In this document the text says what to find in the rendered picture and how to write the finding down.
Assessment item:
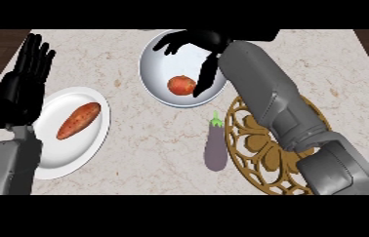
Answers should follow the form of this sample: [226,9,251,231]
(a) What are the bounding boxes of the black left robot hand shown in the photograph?
[0,33,58,130]

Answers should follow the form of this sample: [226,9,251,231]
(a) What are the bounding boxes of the round gold openwork placemat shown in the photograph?
[223,94,334,196]

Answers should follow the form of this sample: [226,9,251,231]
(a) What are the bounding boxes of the white plate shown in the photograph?
[31,86,113,180]

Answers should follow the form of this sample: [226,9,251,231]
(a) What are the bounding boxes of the white bowl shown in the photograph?
[139,29,229,109]

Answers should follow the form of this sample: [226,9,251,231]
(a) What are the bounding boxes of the orange sweet potato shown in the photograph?
[55,101,102,141]

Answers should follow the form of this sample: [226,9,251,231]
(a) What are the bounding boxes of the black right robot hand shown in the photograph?
[152,28,281,99]

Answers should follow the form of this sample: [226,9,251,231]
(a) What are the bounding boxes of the purple eggplant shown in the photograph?
[203,110,229,173]

